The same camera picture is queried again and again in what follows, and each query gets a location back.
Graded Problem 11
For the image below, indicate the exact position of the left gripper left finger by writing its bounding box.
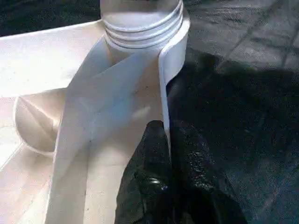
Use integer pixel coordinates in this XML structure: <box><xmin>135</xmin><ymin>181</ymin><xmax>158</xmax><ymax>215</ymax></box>
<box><xmin>115</xmin><ymin>120</ymin><xmax>175</xmax><ymax>224</ymax></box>

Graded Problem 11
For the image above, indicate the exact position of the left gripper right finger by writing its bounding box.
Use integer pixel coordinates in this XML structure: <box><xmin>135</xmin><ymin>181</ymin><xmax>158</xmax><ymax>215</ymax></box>
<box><xmin>170</xmin><ymin>126</ymin><xmax>249</xmax><ymax>224</ymax></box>

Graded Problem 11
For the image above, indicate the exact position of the white plastic table leg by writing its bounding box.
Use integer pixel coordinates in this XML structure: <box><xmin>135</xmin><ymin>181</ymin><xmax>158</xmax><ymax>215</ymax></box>
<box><xmin>100</xmin><ymin>0</ymin><xmax>185</xmax><ymax>51</ymax></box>

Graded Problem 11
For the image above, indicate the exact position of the white plastic table top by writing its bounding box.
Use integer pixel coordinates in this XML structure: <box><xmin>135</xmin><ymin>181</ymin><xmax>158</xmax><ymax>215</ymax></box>
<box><xmin>0</xmin><ymin>13</ymin><xmax>191</xmax><ymax>224</ymax></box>

